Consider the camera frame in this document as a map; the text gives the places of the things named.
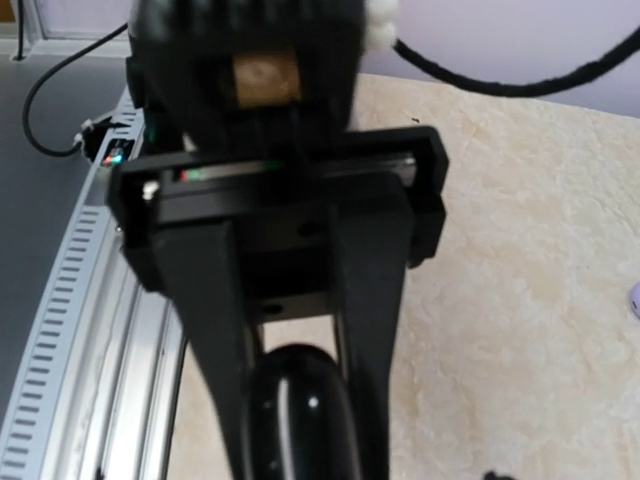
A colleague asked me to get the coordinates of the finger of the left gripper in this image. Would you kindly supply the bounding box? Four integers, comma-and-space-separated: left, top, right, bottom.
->
331, 199, 413, 479

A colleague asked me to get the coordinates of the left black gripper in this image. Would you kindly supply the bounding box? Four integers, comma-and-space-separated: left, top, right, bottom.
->
107, 126, 448, 479

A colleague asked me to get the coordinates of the black earbud charging case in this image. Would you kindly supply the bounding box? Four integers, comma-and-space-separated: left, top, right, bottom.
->
242, 344, 362, 480

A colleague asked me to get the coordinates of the black earbud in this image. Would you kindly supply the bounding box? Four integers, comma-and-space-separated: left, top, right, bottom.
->
483, 471, 514, 480

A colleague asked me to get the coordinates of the lilac earbud charging case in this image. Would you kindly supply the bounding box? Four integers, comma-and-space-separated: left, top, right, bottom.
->
627, 282, 640, 319

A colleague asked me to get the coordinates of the front aluminium rail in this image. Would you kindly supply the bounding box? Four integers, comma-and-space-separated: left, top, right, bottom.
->
1, 94, 184, 479

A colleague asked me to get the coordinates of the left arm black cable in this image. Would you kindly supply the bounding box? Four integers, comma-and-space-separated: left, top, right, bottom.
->
392, 19, 640, 99

